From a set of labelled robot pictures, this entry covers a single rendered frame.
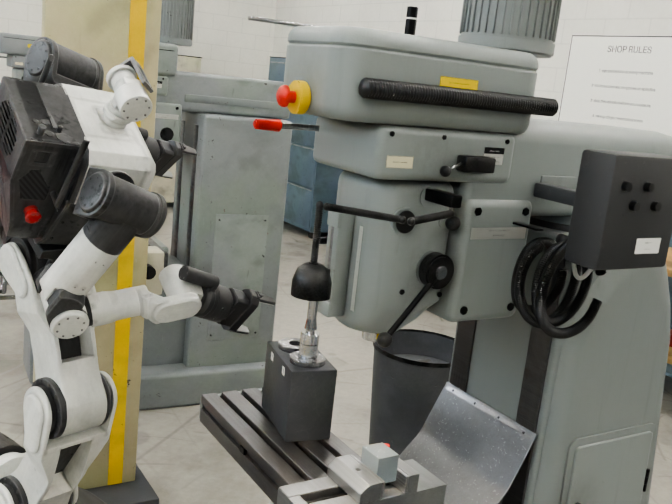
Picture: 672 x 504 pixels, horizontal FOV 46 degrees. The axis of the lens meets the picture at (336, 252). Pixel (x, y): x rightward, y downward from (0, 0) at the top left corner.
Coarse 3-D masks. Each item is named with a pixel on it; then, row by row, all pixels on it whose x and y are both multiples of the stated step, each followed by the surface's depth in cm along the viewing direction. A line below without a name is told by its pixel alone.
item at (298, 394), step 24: (288, 360) 196; (312, 360) 194; (264, 384) 210; (288, 384) 191; (312, 384) 192; (264, 408) 209; (288, 408) 191; (312, 408) 193; (288, 432) 192; (312, 432) 195
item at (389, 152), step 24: (336, 120) 151; (336, 144) 151; (360, 144) 144; (384, 144) 140; (408, 144) 142; (432, 144) 145; (456, 144) 148; (480, 144) 151; (504, 144) 154; (360, 168) 144; (384, 168) 141; (408, 168) 143; (432, 168) 146; (504, 168) 156
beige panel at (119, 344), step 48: (48, 0) 275; (96, 0) 283; (144, 0) 291; (96, 48) 287; (144, 48) 295; (144, 240) 314; (96, 288) 308; (96, 336) 313; (96, 480) 328; (144, 480) 338
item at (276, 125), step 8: (256, 120) 150; (264, 120) 150; (272, 120) 151; (280, 120) 152; (256, 128) 150; (264, 128) 150; (272, 128) 151; (280, 128) 151; (288, 128) 153; (296, 128) 154; (304, 128) 155; (312, 128) 156
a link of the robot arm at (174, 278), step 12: (168, 276) 178; (180, 276) 175; (192, 276) 174; (204, 276) 177; (216, 276) 180; (168, 288) 176; (180, 288) 175; (192, 288) 176; (204, 288) 180; (216, 288) 180; (204, 300) 179; (216, 300) 181; (204, 312) 180
